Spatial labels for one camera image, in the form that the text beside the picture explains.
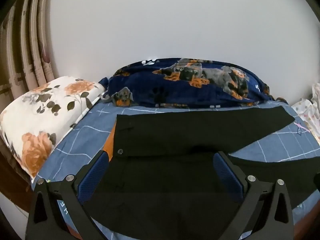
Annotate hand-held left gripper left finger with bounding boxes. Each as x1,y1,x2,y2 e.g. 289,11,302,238
25,150,110,240

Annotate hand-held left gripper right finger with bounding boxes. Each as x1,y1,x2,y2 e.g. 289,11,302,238
212,151,294,240

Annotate black pants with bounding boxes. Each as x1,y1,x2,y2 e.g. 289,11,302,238
86,106,320,240

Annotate blue checked bedsheet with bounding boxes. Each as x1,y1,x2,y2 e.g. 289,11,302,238
31,97,320,240

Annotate white floral pillow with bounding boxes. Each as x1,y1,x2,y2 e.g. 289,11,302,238
0,76,105,179

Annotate white dotted cloth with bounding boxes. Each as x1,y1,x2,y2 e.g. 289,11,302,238
291,82,320,145

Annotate navy dog print blanket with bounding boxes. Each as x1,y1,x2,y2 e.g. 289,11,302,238
99,58,288,109

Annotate beige floral curtain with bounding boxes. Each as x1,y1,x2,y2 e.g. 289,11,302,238
0,0,57,105

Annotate brown wooden bed frame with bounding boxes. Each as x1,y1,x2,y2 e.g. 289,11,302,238
0,140,33,213

